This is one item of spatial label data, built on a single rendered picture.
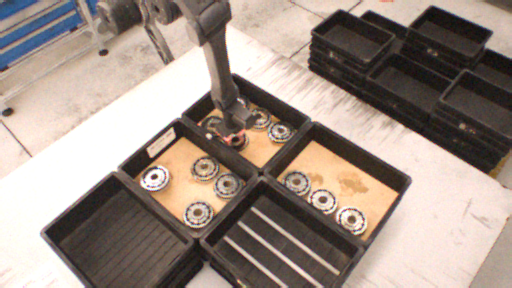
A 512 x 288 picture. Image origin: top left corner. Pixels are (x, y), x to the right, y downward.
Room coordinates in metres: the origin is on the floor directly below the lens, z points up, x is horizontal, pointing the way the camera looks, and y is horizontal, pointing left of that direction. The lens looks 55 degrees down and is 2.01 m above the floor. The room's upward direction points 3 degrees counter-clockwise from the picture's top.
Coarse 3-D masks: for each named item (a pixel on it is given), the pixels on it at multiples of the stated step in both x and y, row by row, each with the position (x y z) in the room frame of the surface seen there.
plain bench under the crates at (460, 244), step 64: (192, 64) 1.45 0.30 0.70; (256, 64) 1.43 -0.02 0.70; (128, 128) 1.06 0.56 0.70; (384, 128) 0.99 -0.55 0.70; (0, 192) 0.76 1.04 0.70; (64, 192) 0.75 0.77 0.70; (448, 192) 0.66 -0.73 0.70; (0, 256) 0.50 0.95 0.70; (384, 256) 0.43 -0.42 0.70; (448, 256) 0.42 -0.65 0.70
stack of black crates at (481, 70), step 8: (480, 56) 1.64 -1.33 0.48; (488, 56) 1.69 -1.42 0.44; (496, 56) 1.66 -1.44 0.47; (504, 56) 1.64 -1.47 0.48; (472, 64) 1.58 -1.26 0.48; (480, 64) 1.69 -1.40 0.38; (488, 64) 1.67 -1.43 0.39; (496, 64) 1.64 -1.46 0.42; (504, 64) 1.61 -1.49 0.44; (480, 72) 1.62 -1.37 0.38; (488, 72) 1.61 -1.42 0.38; (496, 72) 1.61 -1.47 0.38; (504, 72) 1.60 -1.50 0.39; (496, 80) 1.55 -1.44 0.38; (504, 80) 1.54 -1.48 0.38
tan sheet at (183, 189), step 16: (176, 144) 0.86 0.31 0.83; (192, 144) 0.86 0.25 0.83; (160, 160) 0.79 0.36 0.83; (176, 160) 0.79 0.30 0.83; (192, 160) 0.79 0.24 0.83; (176, 176) 0.72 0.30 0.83; (176, 192) 0.65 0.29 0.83; (192, 192) 0.65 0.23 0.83; (208, 192) 0.65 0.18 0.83; (176, 208) 0.59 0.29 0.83
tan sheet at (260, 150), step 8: (216, 112) 1.01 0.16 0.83; (272, 120) 0.96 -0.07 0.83; (248, 136) 0.88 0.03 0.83; (256, 136) 0.88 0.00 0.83; (264, 136) 0.88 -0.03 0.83; (256, 144) 0.84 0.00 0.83; (264, 144) 0.84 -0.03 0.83; (248, 152) 0.81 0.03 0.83; (256, 152) 0.81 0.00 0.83; (264, 152) 0.80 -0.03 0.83; (272, 152) 0.80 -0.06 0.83; (248, 160) 0.77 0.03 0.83; (256, 160) 0.77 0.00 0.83; (264, 160) 0.77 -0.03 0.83
